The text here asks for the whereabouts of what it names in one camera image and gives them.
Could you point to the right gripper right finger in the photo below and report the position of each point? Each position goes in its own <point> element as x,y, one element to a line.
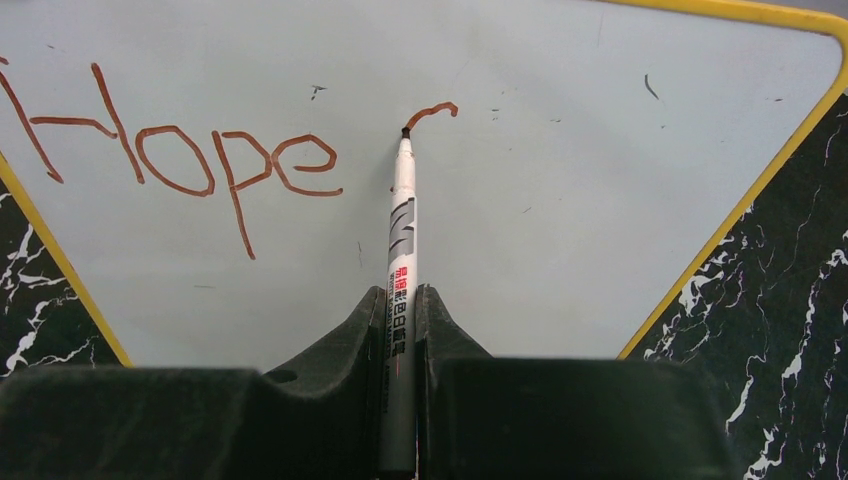
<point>487,417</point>

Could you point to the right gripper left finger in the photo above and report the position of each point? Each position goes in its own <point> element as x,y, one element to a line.
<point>312,417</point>

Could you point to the white whiteboard marker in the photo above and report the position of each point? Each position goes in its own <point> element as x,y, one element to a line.
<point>397,439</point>

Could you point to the yellow framed whiteboard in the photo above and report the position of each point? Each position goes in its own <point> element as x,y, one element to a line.
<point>216,174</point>

